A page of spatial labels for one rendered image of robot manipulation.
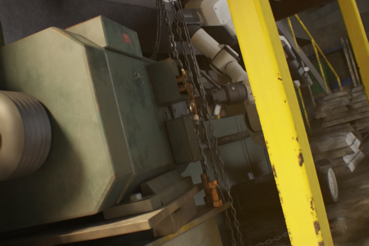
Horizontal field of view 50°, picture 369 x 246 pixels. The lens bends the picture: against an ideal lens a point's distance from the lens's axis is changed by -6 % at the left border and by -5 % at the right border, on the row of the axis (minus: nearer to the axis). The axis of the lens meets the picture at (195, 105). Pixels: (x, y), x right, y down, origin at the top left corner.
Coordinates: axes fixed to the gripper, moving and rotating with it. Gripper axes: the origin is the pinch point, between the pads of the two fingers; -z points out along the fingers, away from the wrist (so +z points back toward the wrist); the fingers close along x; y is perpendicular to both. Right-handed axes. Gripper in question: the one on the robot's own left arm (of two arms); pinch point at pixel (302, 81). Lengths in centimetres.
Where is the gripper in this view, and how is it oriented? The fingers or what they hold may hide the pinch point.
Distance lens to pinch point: 257.5
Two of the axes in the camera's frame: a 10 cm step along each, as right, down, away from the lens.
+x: 5.0, -0.4, -8.7
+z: -6.1, -7.2, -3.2
